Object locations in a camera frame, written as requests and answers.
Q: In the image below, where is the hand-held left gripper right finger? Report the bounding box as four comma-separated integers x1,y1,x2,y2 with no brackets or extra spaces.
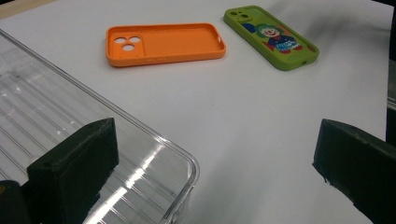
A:
312,119,396,224

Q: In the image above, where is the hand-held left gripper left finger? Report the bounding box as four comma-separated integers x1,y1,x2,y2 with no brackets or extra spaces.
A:
27,118,120,224

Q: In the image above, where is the clear plastic storage container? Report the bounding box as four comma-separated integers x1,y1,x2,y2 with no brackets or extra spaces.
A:
0,29,200,224

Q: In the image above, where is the green clown print phone case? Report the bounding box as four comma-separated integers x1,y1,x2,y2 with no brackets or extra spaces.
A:
222,5,320,72

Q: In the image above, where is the orange cup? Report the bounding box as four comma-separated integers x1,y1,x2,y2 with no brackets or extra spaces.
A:
106,21,227,68

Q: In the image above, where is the white table cover sheet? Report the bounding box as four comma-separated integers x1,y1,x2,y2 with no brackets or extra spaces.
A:
0,0,395,224

